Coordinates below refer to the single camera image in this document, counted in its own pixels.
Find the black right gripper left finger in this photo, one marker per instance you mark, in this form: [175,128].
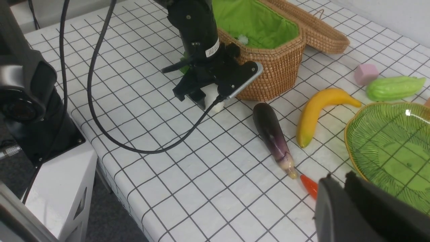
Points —
[336,217]

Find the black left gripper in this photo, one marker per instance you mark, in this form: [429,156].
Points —
[190,85]

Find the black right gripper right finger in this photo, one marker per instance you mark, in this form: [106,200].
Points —
[392,219]

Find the orange carrot with leaves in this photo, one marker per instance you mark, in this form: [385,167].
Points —
[310,185]

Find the purple eggplant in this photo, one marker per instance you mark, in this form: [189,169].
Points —
[269,129]

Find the yellow banana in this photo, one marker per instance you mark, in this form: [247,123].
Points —
[308,120]

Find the green bitter gourd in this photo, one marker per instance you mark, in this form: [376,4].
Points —
[394,88]

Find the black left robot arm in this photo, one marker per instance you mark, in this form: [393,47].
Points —
[195,22]

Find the green leaf glass plate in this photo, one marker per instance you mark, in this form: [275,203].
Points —
[388,145]

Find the woven rattan basket green lining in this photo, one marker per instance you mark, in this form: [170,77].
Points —
[266,34]

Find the woven rattan basket lid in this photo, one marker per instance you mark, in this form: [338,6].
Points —
[317,33]

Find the pink foam cube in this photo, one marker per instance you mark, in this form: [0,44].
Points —
[365,74]

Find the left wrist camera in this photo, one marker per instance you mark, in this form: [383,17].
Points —
[240,78]

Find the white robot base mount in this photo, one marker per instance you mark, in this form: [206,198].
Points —
[58,204]

